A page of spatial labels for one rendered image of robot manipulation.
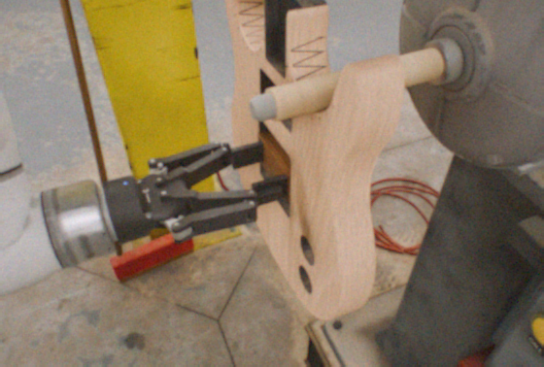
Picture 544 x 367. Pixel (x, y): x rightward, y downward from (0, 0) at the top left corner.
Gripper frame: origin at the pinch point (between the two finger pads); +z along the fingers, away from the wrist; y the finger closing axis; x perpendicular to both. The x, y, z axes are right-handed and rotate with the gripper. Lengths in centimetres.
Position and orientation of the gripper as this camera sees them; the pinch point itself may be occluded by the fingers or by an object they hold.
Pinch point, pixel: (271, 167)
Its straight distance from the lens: 60.1
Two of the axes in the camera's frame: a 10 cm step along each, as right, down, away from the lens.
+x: -0.2, -7.7, -6.3
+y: 3.9, 5.8, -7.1
